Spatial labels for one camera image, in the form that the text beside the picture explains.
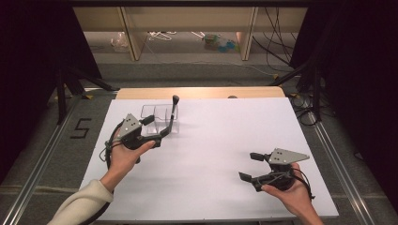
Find clear acrylic organizer box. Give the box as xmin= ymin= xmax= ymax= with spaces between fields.
xmin=140 ymin=103 xmax=181 ymax=135

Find pile of colourful toys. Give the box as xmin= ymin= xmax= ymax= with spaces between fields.
xmin=202 ymin=33 xmax=241 ymax=53

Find aluminium floor rail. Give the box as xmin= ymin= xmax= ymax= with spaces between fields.
xmin=0 ymin=101 xmax=81 ymax=225
xmin=307 ymin=111 xmax=378 ymax=225

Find person's left hand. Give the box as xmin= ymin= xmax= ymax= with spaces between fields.
xmin=99 ymin=130 xmax=157 ymax=188

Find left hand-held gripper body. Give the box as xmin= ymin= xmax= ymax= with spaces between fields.
xmin=116 ymin=112 xmax=162 ymax=151

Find coiled black floor cables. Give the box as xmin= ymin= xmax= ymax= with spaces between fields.
xmin=288 ymin=93 xmax=322 ymax=127

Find black metal stand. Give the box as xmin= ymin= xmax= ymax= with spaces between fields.
xmin=54 ymin=66 xmax=120 ymax=126
xmin=267 ymin=57 xmax=324 ymax=123

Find white table board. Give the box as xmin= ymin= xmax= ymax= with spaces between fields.
xmin=78 ymin=97 xmax=340 ymax=222

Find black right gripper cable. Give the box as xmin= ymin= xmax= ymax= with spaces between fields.
xmin=292 ymin=168 xmax=315 ymax=201

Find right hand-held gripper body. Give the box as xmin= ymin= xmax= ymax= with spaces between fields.
xmin=253 ymin=148 xmax=311 ymax=192

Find light wooden table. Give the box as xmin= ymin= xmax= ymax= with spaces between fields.
xmin=115 ymin=86 xmax=286 ymax=100

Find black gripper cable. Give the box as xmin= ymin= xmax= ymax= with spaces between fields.
xmin=99 ymin=120 xmax=127 ymax=172
xmin=292 ymin=168 xmax=315 ymax=201

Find black curtain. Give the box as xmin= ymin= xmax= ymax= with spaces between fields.
xmin=0 ymin=0 xmax=103 ymax=186
xmin=288 ymin=0 xmax=398 ymax=217

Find light wooden shelf unit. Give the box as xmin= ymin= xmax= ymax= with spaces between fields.
xmin=71 ymin=6 xmax=309 ymax=62

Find white clothes hanger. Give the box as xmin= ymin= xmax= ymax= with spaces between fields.
xmin=147 ymin=30 xmax=177 ymax=42

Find hanging black cable bundle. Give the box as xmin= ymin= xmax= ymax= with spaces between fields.
xmin=251 ymin=6 xmax=299 ymax=73

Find clear plastic bag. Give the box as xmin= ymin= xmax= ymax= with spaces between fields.
xmin=110 ymin=31 xmax=130 ymax=53

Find person's right hand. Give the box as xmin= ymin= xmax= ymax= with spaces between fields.
xmin=261 ymin=167 xmax=314 ymax=217

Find black makeup brush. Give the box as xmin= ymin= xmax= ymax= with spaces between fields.
xmin=168 ymin=94 xmax=181 ymax=134

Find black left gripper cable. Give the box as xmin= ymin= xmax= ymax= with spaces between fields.
xmin=99 ymin=120 xmax=127 ymax=172

